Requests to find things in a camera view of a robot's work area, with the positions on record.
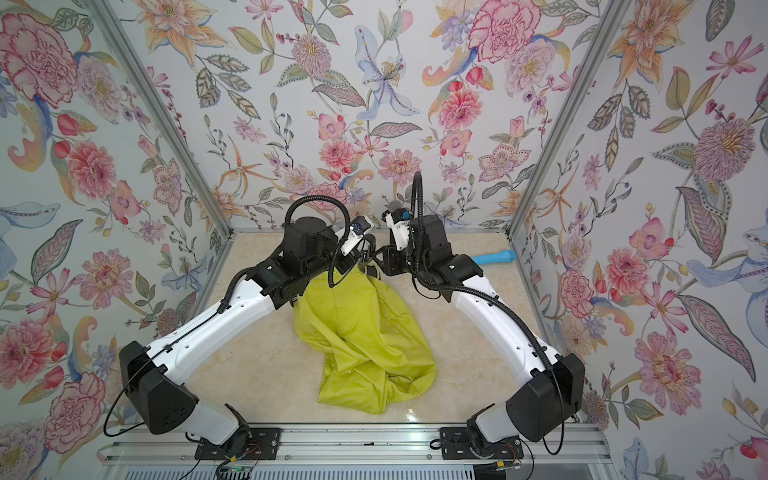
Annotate lime green trousers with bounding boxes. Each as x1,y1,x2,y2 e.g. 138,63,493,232
294,270,438,415

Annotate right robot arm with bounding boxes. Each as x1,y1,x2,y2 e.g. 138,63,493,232
374,209,585,451

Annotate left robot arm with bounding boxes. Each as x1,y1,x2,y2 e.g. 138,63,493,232
119,216,373,451

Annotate blue toy microphone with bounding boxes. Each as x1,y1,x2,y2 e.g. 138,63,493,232
472,249,517,266

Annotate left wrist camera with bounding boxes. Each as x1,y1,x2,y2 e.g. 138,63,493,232
341,215,373,256

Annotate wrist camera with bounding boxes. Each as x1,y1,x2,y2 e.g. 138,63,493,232
383,207,412,251
341,215,373,256

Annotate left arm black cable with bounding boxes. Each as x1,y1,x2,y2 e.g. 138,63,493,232
283,194,352,241

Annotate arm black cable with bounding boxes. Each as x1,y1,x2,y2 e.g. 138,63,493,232
409,171,426,265
283,194,352,241

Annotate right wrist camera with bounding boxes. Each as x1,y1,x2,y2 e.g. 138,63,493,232
383,207,412,251

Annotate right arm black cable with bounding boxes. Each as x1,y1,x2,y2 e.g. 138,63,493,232
409,171,426,265

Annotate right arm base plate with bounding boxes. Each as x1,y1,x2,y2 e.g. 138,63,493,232
430,420,525,461

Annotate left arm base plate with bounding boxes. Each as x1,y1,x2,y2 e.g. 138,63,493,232
194,403,283,462

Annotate aluminium front rail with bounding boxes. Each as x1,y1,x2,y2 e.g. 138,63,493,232
96,423,612,467

